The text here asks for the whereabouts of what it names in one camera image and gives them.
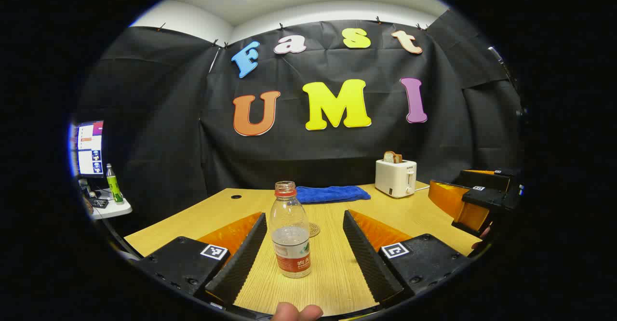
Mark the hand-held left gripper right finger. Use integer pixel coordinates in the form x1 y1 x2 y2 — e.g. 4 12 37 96
342 209 470 308

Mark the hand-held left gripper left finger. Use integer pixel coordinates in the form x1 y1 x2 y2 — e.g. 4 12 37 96
137 211 268 307

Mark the clear plastic water bottle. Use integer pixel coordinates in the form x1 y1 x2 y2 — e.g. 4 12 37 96
268 181 312 279

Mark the green drink bottle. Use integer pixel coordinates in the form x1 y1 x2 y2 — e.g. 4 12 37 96
106 163 124 204

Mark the white toaster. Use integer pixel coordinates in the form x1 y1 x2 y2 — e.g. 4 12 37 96
375 159 417 199

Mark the blue towel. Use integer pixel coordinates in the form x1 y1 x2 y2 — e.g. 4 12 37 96
295 186 372 204

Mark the thin metal pole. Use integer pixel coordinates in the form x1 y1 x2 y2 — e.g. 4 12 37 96
488 45 519 91

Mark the white side table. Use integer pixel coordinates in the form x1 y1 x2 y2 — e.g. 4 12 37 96
84 188 133 220

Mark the black backdrop cloth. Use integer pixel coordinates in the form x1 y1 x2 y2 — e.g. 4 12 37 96
77 8 526 237

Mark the computer monitor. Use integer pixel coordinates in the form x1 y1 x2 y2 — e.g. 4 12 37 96
71 120 105 178

